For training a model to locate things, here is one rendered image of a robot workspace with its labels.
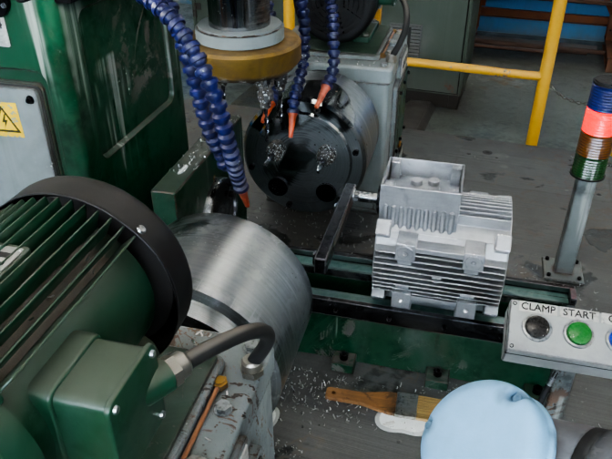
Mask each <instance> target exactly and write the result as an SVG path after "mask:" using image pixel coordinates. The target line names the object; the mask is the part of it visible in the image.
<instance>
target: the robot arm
mask: <svg viewBox="0 0 612 459"><path fill-rule="evenodd" d="M421 459H612V430H608V429H604V428H600V427H594V426H589V425H585V424H581V423H573V422H569V421H564V420H560V419H556V418H553V417H551V416H550V414H549V413H548V411H547V410H546V408H545V407H544V406H543V405H542V404H541V403H540V402H538V401H537V400H535V399H534V398H531V397H530V396H529V395H528V394H527V393H526V392H524V391H523V390H521V389H520V388H518V387H516V386H515V385H512V384H511V383H508V382H502V381H497V380H482V381H476V382H470V383H467V384H465V385H462V386H460V387H458V388H457V389H455V390H453V391H452V392H450V393H449V394H447V395H446V396H445V397H444V398H443V399H442V400H441V401H440V402H439V403H438V404H437V405H436V407H435V408H434V409H433V411H432V413H431V414H430V417H429V419H428V421H427V422H426V423H425V426H424V430H423V436H422V441H421Z"/></svg>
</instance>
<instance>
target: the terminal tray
mask: <svg viewBox="0 0 612 459"><path fill-rule="evenodd" d="M396 158H397V157H390V159H389V162H388V164H387V167H386V170H385V172H384V175H383V178H382V183H381V189H380V202H379V219H390V220H391V221H392V228H393V227H394V225H398V228H399V229H401V228H402V227H403V226H406V228H407V229H408V230H409V229H410V228H411V227H414V229H415V230H418V229H419V228H420V229H423V231H427V230H431V232H432V233H434V232H435V231H436V230H439V233H440V234H443V233H444V231H447V234H448V235H451V234H452V233H456V228H457V221H458V217H459V211H460V205H461V199H462V192H463V184H464V170H465V165H462V164H454V163H446V162H438V161H430V160H421V159H413V158H397V159H399V161H394V160H395V159H396ZM454 166H459V167H460V168H455V167H454ZM388 180H390V181H392V182H393V183H387V181H388ZM452 189H457V191H452Z"/></svg>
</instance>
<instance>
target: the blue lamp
mask: <svg viewBox="0 0 612 459"><path fill-rule="evenodd" d="M587 107H588V108H590V109H591V110H593V111H596V112H598V113H602V114H612V89H608V88H603V87H599V86H597V85H596V84H595V83H594V81H593V84H592V87H591V90H590V96H589V99H588V101H587Z"/></svg>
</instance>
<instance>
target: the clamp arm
mask: <svg viewBox="0 0 612 459"><path fill-rule="evenodd" d="M355 191H356V192H359V190H356V185H355V184H351V183H346V184H345V187H344V189H343V192H342V194H341V197H340V199H339V201H338V203H334V206H333V215H332V217H331V221H330V223H329V225H328V228H327V229H326V231H325V234H324V236H323V239H322V241H321V245H320V247H319V248H318V250H315V251H314V252H313V254H312V264H314V272H315V273H320V274H326V273H327V270H328V268H329V266H330V263H331V261H332V256H333V254H334V252H335V250H336V247H337V244H338V242H339V239H340V237H341V234H342V231H343V228H344V225H345V223H346V220H347V219H348V216H349V213H350V211H351V208H352V204H353V203H354V201H355V202H359V201H358V199H356V198H354V197H358V195H359V194H358V193H355V194H354V192H355ZM353 198H354V199H353Z"/></svg>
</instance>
